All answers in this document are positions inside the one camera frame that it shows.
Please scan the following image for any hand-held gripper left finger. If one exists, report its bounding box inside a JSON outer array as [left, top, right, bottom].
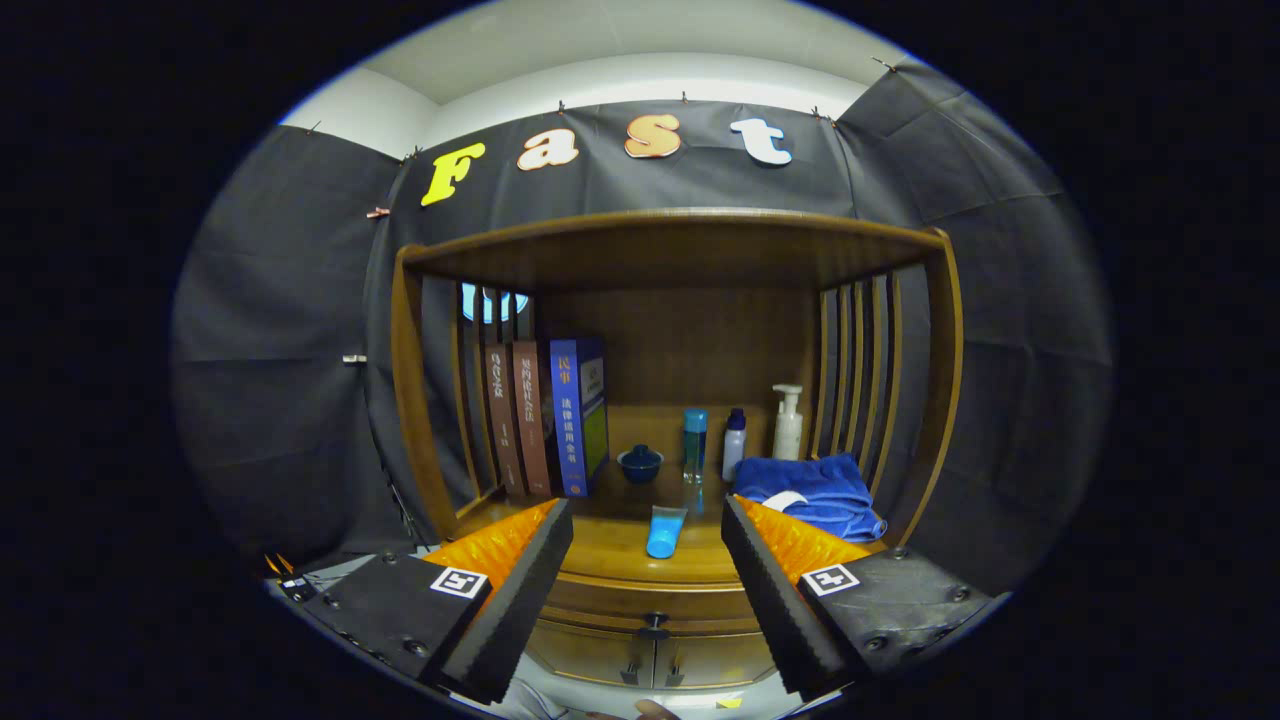
[[300, 497, 576, 704]]

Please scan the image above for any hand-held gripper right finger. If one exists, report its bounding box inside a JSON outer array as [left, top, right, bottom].
[[720, 493, 1006, 701]]

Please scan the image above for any wooden drawer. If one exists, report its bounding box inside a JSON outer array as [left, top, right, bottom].
[[545, 575, 766, 639]]

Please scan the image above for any blue squeeze tube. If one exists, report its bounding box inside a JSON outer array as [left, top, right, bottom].
[[645, 505, 689, 560]]

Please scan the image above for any wooden cabinet door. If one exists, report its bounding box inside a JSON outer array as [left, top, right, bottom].
[[655, 630, 779, 689], [525, 622, 658, 689]]

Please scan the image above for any wooden countertop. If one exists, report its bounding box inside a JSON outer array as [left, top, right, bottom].
[[455, 470, 891, 583]]

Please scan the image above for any wooden cabinet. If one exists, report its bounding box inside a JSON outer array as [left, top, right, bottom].
[[390, 207, 966, 691]]

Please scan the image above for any folded blue towel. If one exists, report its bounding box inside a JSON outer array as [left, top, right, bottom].
[[733, 453, 889, 543]]

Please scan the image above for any white bottle with blue cap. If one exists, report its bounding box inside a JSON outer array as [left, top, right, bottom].
[[722, 408, 747, 482]]

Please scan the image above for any white pump bottle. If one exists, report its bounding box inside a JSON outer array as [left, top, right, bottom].
[[771, 384, 805, 461]]

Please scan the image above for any blue glass bottle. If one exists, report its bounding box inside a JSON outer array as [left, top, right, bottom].
[[683, 408, 708, 484]]

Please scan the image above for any blue lidded teacup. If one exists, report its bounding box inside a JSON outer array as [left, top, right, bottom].
[[617, 445, 664, 485]]

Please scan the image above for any brown book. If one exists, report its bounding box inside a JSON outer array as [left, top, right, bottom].
[[511, 340, 556, 498], [484, 343, 528, 498]]

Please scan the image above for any thick blue book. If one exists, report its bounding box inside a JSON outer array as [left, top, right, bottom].
[[549, 337, 610, 498]]

